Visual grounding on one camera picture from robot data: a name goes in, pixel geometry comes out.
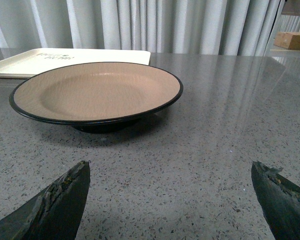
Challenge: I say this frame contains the brown cardboard box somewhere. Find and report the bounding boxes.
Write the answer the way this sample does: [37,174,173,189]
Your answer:
[274,32,300,50]

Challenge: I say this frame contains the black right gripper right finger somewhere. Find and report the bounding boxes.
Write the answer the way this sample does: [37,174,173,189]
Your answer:
[251,161,300,240]

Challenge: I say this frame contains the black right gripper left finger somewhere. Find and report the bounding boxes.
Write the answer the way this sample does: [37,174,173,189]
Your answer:
[0,161,90,240]

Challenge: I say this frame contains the tan plate with black rim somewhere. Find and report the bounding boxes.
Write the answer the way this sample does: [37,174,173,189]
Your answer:
[9,62,183,132]

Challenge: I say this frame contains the white tray with bear print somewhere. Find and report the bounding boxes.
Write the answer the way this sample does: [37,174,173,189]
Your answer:
[0,48,151,79]

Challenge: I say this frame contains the grey pleated curtain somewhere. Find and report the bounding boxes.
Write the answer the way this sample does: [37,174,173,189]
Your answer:
[0,0,284,56]

